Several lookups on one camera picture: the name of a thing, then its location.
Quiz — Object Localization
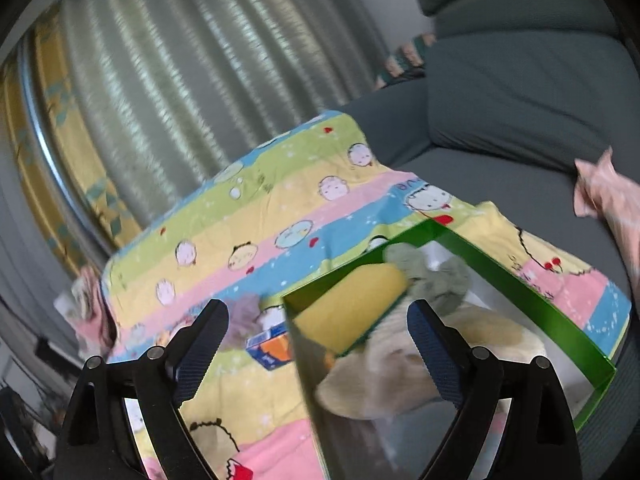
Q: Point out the colourful patterned cushion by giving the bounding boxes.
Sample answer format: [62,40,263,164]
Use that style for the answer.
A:
[372,32,438,92]

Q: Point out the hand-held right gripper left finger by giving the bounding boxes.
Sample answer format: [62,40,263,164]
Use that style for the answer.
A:
[52,299,231,480]

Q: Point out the purple fluffy scrunchie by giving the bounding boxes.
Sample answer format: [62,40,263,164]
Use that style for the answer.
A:
[222,296,266,348]

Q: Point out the grey sofa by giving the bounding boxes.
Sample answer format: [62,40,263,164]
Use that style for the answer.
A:
[345,0,640,461]

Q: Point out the yellow patterned curtain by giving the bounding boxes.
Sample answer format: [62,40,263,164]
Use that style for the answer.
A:
[0,15,143,281]

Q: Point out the pink patterned cloth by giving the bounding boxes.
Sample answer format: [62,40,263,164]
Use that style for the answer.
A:
[55,265,118,356]

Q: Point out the grey green fluffy scrunchie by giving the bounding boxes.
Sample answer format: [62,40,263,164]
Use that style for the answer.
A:
[382,242,473,313]

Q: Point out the grey curtain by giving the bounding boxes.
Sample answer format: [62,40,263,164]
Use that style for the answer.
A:
[55,0,391,231]

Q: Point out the yellow sponge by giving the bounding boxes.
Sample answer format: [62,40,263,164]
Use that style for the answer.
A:
[291,262,408,358]

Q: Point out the green rimmed storage box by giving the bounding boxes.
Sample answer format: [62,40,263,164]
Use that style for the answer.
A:
[282,221,617,480]

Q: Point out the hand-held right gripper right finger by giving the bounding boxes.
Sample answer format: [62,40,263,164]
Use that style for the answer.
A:
[406,299,583,480]

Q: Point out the striped cartoon printed blanket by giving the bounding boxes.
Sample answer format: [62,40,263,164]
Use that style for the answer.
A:
[102,110,632,480]

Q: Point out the blue orange packet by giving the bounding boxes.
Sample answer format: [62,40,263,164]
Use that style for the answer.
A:
[245,322,293,372]

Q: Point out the orange beige plush toy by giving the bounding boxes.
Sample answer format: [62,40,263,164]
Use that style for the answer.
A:
[315,305,546,418]

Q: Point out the pink checked cloth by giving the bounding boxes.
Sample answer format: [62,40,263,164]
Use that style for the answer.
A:
[572,146,640,286]

